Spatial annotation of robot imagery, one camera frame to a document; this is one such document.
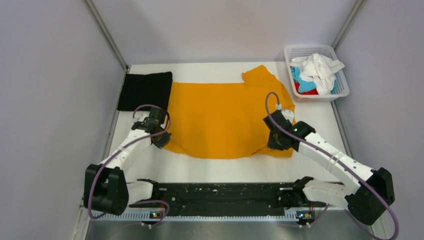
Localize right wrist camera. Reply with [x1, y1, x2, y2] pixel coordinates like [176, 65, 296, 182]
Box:
[276, 104, 295, 123]

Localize folded black t-shirt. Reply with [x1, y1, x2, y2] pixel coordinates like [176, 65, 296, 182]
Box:
[117, 71, 173, 112]

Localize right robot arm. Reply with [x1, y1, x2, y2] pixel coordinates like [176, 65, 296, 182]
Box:
[263, 109, 395, 226]

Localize white t-shirt in basket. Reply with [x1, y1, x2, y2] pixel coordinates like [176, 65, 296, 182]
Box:
[289, 53, 345, 95]

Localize orange t-shirt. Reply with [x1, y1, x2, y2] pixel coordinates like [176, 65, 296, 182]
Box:
[165, 65, 295, 160]

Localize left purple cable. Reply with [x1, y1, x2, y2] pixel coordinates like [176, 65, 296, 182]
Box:
[87, 104, 172, 228]

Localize purple cable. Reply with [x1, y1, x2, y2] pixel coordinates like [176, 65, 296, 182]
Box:
[264, 92, 400, 240]
[87, 104, 172, 228]

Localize red t-shirt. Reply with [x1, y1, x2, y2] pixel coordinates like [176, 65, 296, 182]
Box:
[294, 81, 319, 95]

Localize light blue t-shirt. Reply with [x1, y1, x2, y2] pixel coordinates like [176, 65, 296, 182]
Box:
[290, 65, 337, 95]

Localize white plastic basket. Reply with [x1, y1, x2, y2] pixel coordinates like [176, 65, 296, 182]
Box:
[284, 44, 350, 102]

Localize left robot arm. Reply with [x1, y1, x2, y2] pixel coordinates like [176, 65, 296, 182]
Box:
[83, 105, 171, 220]

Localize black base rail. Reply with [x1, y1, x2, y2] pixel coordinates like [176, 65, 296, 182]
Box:
[128, 178, 327, 219]

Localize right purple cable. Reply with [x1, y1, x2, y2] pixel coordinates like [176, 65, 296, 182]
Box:
[264, 92, 400, 240]

